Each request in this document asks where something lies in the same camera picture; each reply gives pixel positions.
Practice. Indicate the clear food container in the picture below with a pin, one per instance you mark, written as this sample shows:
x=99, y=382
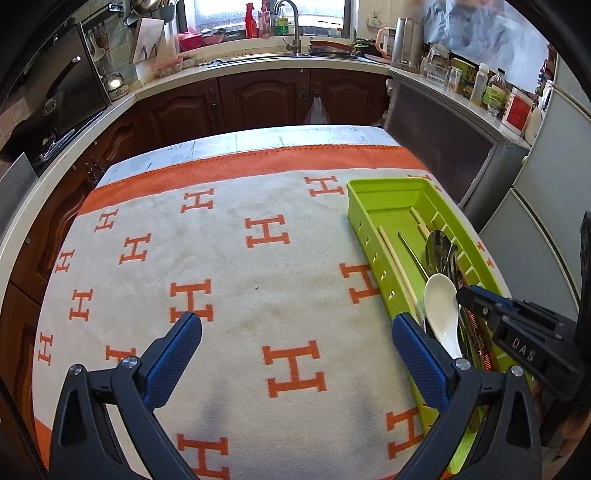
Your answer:
x=168, y=68

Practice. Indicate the pink electric kettle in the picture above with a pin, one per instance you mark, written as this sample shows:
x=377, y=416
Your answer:
x=384, y=41

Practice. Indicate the stainless steel chopstick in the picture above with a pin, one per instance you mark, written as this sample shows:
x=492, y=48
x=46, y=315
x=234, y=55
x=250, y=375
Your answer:
x=411, y=254

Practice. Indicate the stainless steel splash panel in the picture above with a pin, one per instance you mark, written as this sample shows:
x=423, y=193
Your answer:
x=69, y=83

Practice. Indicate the white wall outlet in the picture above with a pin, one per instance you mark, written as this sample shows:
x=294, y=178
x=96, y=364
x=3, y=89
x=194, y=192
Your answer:
x=372, y=21

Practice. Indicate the stainless steel kettle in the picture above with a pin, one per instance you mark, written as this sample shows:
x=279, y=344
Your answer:
x=406, y=44

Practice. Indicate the green plastic utensil tray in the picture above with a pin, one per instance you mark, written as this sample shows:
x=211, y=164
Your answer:
x=388, y=203

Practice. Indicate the grey refrigerator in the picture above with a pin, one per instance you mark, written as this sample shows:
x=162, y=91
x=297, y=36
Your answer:
x=545, y=184

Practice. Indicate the white jar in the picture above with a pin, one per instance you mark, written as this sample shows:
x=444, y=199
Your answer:
x=533, y=124

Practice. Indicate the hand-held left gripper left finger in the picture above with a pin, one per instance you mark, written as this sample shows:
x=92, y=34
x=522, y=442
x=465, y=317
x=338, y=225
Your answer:
x=178, y=355

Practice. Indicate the gas stove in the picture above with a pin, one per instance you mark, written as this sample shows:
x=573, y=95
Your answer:
x=53, y=147

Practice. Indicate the hanging steel pots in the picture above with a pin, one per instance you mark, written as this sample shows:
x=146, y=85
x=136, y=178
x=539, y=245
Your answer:
x=145, y=7

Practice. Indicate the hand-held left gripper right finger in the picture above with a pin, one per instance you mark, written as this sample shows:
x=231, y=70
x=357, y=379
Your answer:
x=420, y=364

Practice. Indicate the small stainless steel spoon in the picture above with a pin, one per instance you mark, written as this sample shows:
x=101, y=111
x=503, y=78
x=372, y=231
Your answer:
x=453, y=261

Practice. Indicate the red label jar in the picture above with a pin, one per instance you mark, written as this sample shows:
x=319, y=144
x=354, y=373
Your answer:
x=517, y=110

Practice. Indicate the green dish soap bottle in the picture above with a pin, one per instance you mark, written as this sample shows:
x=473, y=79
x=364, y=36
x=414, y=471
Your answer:
x=281, y=25

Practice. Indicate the pink bowl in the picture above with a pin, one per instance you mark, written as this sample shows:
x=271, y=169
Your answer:
x=213, y=38

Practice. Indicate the clear glass jar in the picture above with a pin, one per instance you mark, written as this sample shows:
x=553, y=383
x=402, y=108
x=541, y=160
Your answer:
x=436, y=62

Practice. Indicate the steel sink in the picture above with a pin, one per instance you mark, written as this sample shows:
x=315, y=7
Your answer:
x=277, y=56

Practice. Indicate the small metal teapot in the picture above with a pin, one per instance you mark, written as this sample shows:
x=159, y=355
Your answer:
x=114, y=85

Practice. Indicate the kitchen window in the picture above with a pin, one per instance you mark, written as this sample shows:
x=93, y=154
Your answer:
x=221, y=11

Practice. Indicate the white ceramic spoon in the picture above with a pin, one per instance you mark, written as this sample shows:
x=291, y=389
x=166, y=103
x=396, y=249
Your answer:
x=441, y=304

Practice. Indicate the black wok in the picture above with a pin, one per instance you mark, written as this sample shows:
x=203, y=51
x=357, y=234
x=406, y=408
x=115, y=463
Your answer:
x=23, y=138

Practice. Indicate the hanging white plastic bag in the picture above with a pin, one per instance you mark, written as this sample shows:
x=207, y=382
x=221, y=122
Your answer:
x=316, y=113

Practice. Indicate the stacked red dishes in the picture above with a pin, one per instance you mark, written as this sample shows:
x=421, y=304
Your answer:
x=330, y=46

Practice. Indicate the red plastic basin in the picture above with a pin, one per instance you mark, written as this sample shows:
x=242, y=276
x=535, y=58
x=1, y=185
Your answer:
x=189, y=41

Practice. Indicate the low stainless steel panel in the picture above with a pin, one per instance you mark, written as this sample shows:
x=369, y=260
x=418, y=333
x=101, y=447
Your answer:
x=16, y=189

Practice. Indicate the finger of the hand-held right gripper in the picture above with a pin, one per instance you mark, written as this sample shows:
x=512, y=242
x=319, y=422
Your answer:
x=487, y=302

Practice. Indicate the red spray bottle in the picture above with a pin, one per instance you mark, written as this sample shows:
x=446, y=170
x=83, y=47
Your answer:
x=251, y=23

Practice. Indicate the orange and white printed blanket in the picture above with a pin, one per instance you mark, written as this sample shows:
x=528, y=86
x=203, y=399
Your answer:
x=231, y=277

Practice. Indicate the pink bottle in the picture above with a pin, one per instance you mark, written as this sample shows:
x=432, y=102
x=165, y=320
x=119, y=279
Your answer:
x=264, y=23

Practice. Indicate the green food tin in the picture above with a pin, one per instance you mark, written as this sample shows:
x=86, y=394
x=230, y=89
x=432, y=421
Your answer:
x=464, y=76

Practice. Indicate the brown wooden kitchen cabinets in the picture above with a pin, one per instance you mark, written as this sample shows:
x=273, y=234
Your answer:
x=258, y=99

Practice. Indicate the steel kitchen faucet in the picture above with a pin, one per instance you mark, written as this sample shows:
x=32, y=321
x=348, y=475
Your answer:
x=295, y=27

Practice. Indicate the white plastic bottle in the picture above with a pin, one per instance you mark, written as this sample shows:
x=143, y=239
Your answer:
x=480, y=83

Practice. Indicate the wooden cutting board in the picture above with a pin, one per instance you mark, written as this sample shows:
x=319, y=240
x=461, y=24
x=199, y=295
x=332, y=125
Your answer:
x=150, y=37

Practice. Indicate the pale floral tablecloth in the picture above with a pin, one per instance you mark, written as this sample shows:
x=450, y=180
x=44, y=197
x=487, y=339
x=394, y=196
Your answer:
x=258, y=141

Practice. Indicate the green label bottle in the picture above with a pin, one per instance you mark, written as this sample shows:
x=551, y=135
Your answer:
x=496, y=94

